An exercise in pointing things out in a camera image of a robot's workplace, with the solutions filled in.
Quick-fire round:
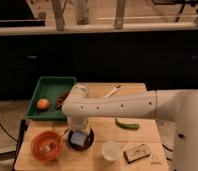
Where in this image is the blue sponge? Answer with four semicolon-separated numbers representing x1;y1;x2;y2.
71;131;87;147

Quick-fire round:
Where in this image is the purple bowl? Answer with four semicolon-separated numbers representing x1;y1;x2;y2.
68;130;94;151

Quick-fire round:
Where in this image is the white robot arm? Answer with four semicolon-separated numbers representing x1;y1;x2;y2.
61;84;198;171

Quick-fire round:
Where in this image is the orange bowl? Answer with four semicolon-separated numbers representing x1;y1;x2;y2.
31;130;62;163

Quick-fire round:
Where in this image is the metal fork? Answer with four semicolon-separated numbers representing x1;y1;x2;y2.
39;129;68;153

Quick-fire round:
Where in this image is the orange fruit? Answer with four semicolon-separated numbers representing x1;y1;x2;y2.
37;98;50;110

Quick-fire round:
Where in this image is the green plastic tray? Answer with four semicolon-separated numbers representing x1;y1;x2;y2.
26;76;76;121

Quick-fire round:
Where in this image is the white cup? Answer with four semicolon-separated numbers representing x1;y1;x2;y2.
102;141;121;162

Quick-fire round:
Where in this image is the green chili pepper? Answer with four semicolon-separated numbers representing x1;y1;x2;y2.
114;118;140;131

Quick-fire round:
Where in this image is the brown scrubbing block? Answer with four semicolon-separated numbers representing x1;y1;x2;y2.
123;144;151;164

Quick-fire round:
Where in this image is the white handled dish brush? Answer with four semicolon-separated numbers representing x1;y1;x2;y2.
104;85;121;97

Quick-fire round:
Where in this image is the black power cable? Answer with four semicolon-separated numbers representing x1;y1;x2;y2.
161;143;177;166

